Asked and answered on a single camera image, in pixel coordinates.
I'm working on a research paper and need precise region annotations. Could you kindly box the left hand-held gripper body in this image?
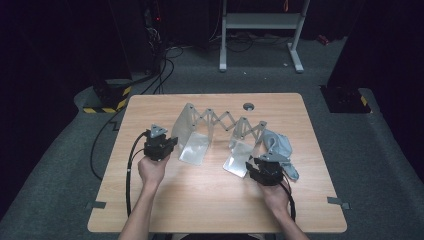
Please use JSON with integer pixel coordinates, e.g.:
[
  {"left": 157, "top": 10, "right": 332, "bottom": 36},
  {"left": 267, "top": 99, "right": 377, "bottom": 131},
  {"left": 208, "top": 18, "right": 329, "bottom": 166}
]
[{"left": 143, "top": 123, "right": 173, "bottom": 162}]

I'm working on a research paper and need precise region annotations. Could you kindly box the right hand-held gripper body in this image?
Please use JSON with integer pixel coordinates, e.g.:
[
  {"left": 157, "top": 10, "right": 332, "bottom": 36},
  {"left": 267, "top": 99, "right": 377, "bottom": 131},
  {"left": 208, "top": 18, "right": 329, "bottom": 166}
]
[{"left": 249, "top": 151, "right": 291, "bottom": 187}]

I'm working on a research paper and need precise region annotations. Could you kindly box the expandable metal bookend rack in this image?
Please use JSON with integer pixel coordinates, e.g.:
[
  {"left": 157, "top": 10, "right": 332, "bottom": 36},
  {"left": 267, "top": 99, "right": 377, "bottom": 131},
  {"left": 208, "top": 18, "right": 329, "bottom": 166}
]
[{"left": 170, "top": 102, "right": 268, "bottom": 178}]

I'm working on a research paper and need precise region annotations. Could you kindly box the grey quilted cloth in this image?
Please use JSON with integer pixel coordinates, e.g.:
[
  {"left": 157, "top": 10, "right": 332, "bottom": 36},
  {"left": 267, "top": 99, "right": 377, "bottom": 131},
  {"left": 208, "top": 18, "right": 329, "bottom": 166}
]
[{"left": 261, "top": 129, "right": 300, "bottom": 182}]

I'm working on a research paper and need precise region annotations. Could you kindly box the person's left hand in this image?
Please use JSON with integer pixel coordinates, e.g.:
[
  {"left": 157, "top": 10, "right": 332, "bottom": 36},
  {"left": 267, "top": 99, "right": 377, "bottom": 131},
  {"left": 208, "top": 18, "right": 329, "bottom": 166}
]
[{"left": 137, "top": 153, "right": 172, "bottom": 190}]

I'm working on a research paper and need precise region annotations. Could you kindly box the person's right hand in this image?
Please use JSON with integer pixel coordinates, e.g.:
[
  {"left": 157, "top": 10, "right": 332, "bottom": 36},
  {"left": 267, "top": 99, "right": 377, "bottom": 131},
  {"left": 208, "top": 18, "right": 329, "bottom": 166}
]
[{"left": 259, "top": 180, "right": 290, "bottom": 217}]

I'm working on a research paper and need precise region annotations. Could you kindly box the black hazard-striped stand base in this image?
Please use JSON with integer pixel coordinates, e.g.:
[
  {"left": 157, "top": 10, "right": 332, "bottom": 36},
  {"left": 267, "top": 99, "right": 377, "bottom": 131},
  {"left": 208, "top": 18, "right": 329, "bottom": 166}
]
[
  {"left": 319, "top": 84, "right": 374, "bottom": 114},
  {"left": 82, "top": 78, "right": 133, "bottom": 114}
]

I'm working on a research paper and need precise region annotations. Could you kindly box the grey tape piece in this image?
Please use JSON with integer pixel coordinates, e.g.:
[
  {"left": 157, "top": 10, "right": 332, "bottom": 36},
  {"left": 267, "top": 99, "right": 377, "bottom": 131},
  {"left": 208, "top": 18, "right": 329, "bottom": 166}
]
[
  {"left": 326, "top": 196, "right": 351, "bottom": 210},
  {"left": 85, "top": 200, "right": 107, "bottom": 210}
]

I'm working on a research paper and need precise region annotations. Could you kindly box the dark equipment rack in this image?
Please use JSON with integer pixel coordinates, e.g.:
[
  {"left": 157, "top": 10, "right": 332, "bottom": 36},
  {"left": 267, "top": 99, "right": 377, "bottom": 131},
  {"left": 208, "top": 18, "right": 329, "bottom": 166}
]
[{"left": 141, "top": 0, "right": 168, "bottom": 76}]

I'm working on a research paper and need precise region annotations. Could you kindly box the left hand-held gripper cable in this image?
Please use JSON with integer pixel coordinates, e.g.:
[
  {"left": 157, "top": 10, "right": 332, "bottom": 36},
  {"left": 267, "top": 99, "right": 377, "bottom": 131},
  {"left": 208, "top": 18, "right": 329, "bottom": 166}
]
[{"left": 125, "top": 130, "right": 150, "bottom": 218}]

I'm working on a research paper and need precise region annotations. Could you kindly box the hand-held gripper cable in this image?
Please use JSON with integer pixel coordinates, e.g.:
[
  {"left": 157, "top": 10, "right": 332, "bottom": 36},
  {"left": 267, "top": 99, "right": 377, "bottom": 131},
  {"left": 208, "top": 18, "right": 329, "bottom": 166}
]
[
  {"left": 125, "top": 130, "right": 150, "bottom": 218},
  {"left": 279, "top": 181, "right": 297, "bottom": 223}
]

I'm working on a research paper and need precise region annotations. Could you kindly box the right hand-held gripper cable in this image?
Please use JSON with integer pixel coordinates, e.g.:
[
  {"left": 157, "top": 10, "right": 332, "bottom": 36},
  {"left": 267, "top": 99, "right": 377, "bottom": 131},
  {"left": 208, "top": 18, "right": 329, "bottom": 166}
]
[{"left": 279, "top": 181, "right": 297, "bottom": 223}]

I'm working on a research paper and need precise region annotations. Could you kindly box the black floor cable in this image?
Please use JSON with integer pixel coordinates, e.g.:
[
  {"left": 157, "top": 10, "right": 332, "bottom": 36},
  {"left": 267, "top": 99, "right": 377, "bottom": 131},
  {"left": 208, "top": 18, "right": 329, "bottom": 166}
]
[{"left": 89, "top": 106, "right": 125, "bottom": 182}]

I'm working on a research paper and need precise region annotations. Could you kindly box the black cable bundle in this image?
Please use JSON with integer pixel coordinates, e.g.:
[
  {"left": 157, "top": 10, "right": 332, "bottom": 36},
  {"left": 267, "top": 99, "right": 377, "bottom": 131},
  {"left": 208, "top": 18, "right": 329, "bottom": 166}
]
[{"left": 209, "top": 31, "right": 294, "bottom": 54}]

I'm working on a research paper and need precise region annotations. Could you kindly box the white metal stand frame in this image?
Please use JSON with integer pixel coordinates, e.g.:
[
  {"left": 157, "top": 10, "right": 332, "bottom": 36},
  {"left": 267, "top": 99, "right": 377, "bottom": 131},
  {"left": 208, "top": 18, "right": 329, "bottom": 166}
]
[{"left": 218, "top": 0, "right": 311, "bottom": 74}]

